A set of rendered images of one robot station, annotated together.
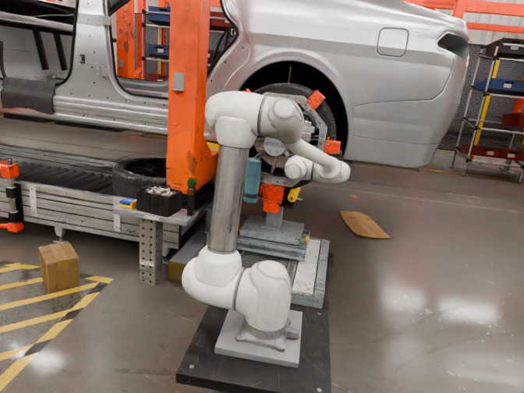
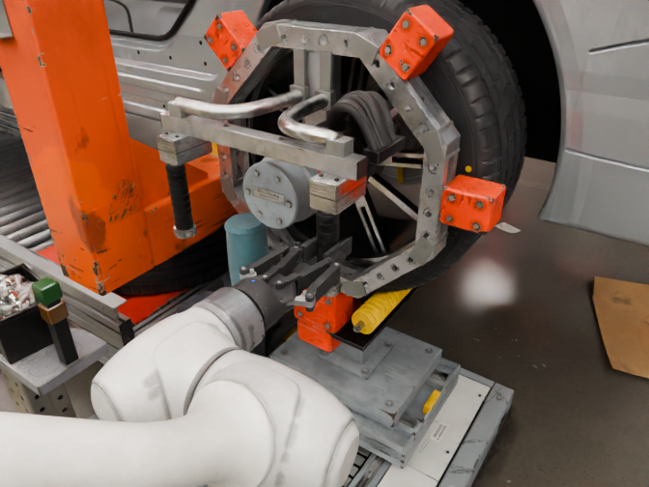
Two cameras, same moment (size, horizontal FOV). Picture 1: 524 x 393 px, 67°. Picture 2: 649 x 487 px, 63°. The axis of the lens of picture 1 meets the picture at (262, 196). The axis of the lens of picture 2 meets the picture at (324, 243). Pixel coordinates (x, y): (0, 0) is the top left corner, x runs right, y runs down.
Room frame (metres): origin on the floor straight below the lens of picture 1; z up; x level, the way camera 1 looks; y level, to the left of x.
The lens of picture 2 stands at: (1.43, -0.50, 1.27)
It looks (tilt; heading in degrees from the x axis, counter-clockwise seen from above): 30 degrees down; 25
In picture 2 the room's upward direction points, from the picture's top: straight up
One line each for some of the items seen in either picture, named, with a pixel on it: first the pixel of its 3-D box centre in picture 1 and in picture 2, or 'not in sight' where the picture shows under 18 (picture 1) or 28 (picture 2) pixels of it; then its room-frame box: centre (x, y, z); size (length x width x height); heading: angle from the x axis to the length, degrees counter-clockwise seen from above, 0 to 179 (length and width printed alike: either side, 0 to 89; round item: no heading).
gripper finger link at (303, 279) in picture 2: not in sight; (305, 278); (2.01, -0.20, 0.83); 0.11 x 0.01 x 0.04; 159
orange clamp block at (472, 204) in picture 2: (331, 146); (471, 204); (2.31, -0.38, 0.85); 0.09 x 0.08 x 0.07; 80
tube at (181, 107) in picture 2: not in sight; (239, 82); (2.25, 0.05, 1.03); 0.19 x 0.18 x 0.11; 170
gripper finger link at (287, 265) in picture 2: not in sight; (282, 270); (2.01, -0.16, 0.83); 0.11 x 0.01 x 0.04; 1
